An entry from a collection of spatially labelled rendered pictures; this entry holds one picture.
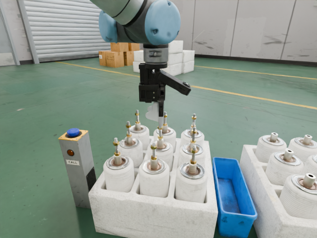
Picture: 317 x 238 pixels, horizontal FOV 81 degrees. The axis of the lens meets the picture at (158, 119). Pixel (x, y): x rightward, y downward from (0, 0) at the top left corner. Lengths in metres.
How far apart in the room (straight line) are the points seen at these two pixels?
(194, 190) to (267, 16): 5.17
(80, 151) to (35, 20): 4.99
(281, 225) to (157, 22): 0.58
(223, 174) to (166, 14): 0.76
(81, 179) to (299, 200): 0.68
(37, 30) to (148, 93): 5.06
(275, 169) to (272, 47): 4.86
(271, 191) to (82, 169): 0.63
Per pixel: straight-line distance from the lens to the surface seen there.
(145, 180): 0.58
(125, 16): 0.37
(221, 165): 0.92
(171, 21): 0.39
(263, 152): 0.83
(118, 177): 0.61
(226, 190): 0.93
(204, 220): 0.62
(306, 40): 5.41
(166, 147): 0.68
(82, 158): 0.71
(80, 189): 0.80
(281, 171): 0.74
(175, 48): 3.16
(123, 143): 0.72
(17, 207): 1.00
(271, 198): 0.70
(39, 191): 1.02
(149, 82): 0.59
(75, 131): 0.69
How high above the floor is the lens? 0.63
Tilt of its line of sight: 24 degrees down
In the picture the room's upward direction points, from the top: straight up
